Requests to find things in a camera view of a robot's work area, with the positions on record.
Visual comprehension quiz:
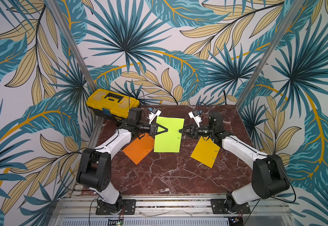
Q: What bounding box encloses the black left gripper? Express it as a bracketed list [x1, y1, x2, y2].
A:
[137, 121, 168, 136]

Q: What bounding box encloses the yellow paper sheet stack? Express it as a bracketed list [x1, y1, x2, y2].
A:
[191, 137, 220, 168]

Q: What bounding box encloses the green paper sheet stack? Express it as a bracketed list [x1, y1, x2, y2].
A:
[154, 116, 184, 153]

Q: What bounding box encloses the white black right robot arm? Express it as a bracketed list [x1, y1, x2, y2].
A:
[179, 111, 291, 212]

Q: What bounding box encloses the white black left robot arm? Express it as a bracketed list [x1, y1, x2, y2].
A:
[76, 107, 168, 205]

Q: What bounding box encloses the orange paper sheet stack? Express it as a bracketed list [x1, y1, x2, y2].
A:
[123, 134, 154, 165]

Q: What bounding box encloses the yellow black toolbox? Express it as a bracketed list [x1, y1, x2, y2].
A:
[86, 89, 140, 121]

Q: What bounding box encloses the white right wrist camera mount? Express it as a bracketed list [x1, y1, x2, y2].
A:
[188, 110, 203, 127]

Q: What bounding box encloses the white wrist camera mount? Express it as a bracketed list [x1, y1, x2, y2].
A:
[188, 110, 203, 127]
[147, 108, 162, 124]

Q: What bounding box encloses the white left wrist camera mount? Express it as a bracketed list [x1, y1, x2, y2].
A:
[147, 108, 162, 124]

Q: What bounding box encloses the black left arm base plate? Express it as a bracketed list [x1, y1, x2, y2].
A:
[96, 199, 136, 215]

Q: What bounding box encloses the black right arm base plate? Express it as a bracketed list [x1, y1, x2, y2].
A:
[210, 199, 251, 215]

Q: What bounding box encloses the aluminium corner post right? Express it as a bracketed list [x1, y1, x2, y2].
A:
[236, 0, 305, 110]

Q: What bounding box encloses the aluminium corner post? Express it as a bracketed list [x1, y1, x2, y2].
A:
[236, 0, 305, 110]
[46, 0, 97, 92]

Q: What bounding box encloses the aluminium front rail frame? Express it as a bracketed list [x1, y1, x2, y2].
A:
[48, 194, 296, 226]

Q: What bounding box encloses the aluminium corner post left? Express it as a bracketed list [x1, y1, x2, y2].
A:
[46, 0, 97, 92]

